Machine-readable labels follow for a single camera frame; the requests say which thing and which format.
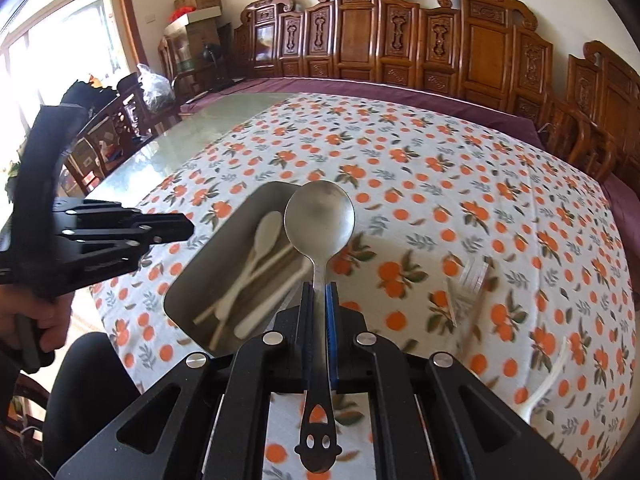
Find black bag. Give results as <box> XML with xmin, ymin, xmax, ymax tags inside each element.
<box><xmin>62</xmin><ymin>77</ymin><xmax>117</xmax><ymax>111</ymax></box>

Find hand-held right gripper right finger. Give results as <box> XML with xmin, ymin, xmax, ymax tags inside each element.
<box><xmin>325</xmin><ymin>282</ymin><xmax>583</xmax><ymax>480</ymax></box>

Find person's left hand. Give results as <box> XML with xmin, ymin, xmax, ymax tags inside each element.
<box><xmin>0</xmin><ymin>284</ymin><xmax>76</xmax><ymax>356</ymax></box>

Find flat white box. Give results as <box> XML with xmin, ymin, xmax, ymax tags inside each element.
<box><xmin>164</xmin><ymin>6</ymin><xmax>223</xmax><ymax>36</ymax></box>

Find white plastic fork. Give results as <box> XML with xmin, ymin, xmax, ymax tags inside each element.
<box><xmin>520</xmin><ymin>335</ymin><xmax>572</xmax><ymax>423</ymax></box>

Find orange print tablecloth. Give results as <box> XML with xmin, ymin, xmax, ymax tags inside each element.
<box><xmin>90</xmin><ymin>91</ymin><xmax>628</xmax><ymax>480</ymax></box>

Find purple armchair cushion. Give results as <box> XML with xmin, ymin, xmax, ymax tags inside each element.
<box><xmin>600</xmin><ymin>175</ymin><xmax>640</xmax><ymax>246</ymax></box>

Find metal spoon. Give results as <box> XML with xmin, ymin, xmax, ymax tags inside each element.
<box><xmin>283</xmin><ymin>180</ymin><xmax>357</xmax><ymax>474</ymax></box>

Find wooden door frame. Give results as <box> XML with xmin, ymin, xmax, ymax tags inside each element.
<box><xmin>112</xmin><ymin>0</ymin><xmax>151</xmax><ymax>68</ymax></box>

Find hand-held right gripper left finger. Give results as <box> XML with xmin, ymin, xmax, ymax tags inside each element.
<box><xmin>55</xmin><ymin>282</ymin><xmax>316</xmax><ymax>480</ymax></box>

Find black desk lamp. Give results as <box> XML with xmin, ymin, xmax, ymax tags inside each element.
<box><xmin>201</xmin><ymin>42</ymin><xmax>224</xmax><ymax>92</ymax></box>

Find person's black trousers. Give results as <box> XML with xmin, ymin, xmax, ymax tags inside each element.
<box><xmin>0</xmin><ymin>332</ymin><xmax>143</xmax><ymax>480</ymax></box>

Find long purple sofa cushion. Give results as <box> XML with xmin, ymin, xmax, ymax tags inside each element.
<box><xmin>187</xmin><ymin>77</ymin><xmax>547</xmax><ymax>151</ymax></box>

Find metal tray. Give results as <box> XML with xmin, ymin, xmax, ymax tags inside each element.
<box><xmin>163</xmin><ymin>181</ymin><xmax>313</xmax><ymax>356</ymax></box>

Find wooden chopstick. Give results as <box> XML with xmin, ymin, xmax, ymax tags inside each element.
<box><xmin>209</xmin><ymin>260</ymin><xmax>303</xmax><ymax>351</ymax></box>
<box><xmin>192</xmin><ymin>242</ymin><xmax>298</xmax><ymax>326</ymax></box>

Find large cardboard box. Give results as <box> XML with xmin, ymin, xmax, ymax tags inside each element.
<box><xmin>165</xmin><ymin>22</ymin><xmax>223</xmax><ymax>73</ymax></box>

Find carved wooden sofa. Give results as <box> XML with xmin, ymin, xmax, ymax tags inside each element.
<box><xmin>232</xmin><ymin>0</ymin><xmax>568</xmax><ymax>128</ymax></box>

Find carved wooden armchair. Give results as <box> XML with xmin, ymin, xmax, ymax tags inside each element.
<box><xmin>542</xmin><ymin>40</ymin><xmax>640</xmax><ymax>186</ymax></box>

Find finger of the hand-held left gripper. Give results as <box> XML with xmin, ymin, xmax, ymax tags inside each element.
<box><xmin>50</xmin><ymin>239</ymin><xmax>152</xmax><ymax>302</ymax></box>
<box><xmin>51</xmin><ymin>199</ymin><xmax>195</xmax><ymax>247</ymax></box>

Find clear plastic bag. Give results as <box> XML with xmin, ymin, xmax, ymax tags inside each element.
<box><xmin>136</xmin><ymin>63</ymin><xmax>176</xmax><ymax>113</ymax></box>

